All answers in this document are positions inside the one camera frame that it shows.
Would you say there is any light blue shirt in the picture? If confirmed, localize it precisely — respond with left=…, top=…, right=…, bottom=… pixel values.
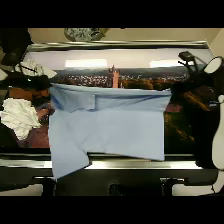
left=47, top=82, right=173, bottom=180

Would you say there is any white garment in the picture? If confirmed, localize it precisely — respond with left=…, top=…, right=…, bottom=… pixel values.
left=0, top=97, right=43, bottom=141
left=14, top=58, right=58, bottom=80

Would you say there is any grey garment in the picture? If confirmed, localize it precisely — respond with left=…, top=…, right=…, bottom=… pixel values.
left=64, top=27, right=110, bottom=43

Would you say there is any silver frame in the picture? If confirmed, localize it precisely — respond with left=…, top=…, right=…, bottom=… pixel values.
left=0, top=39, right=224, bottom=197

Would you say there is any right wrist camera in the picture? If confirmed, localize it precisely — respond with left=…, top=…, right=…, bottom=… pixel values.
left=177, top=50, right=198, bottom=72

